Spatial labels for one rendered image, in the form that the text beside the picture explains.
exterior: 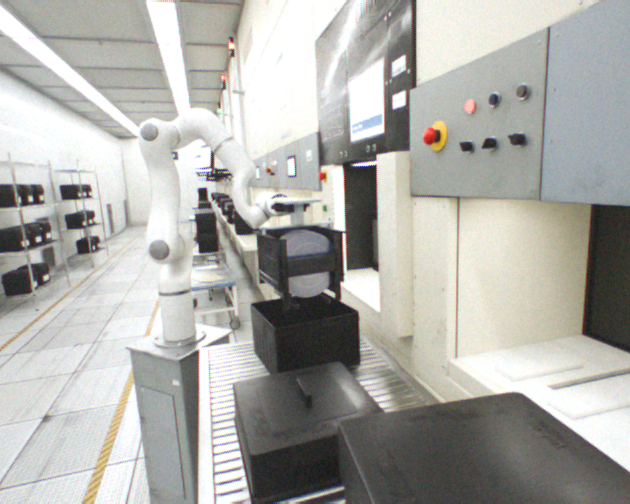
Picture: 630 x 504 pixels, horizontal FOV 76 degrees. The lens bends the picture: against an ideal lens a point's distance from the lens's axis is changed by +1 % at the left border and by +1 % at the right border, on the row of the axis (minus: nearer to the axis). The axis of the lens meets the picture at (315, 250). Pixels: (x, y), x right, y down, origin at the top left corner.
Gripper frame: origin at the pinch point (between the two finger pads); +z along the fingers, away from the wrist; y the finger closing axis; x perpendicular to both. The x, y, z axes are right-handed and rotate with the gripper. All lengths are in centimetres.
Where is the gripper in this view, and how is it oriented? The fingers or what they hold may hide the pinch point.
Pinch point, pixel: (296, 206)
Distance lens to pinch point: 123.9
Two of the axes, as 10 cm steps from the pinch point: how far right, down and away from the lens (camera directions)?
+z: 4.1, 1.4, -9.0
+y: -9.1, 1.1, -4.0
